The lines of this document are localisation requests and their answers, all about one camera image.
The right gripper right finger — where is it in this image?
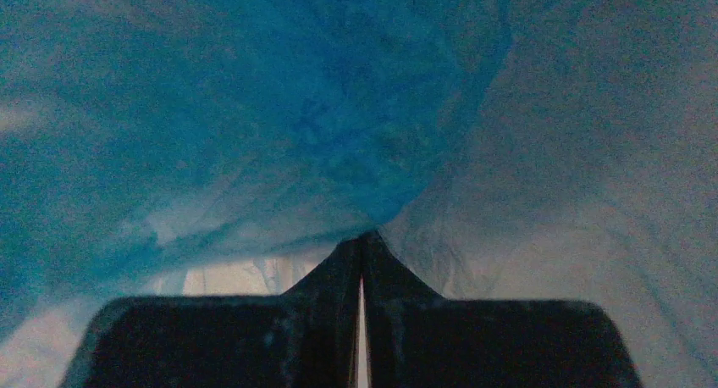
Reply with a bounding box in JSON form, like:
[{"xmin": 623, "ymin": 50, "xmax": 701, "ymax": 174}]
[{"xmin": 361, "ymin": 232, "xmax": 642, "ymax": 387}]

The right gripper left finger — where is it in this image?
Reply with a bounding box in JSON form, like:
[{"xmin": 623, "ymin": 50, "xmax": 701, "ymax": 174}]
[{"xmin": 61, "ymin": 239, "xmax": 361, "ymax": 387}]

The blue plastic trash bag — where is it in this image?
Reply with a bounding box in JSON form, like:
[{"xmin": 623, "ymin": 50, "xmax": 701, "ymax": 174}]
[{"xmin": 1, "ymin": 0, "xmax": 717, "ymax": 387}]

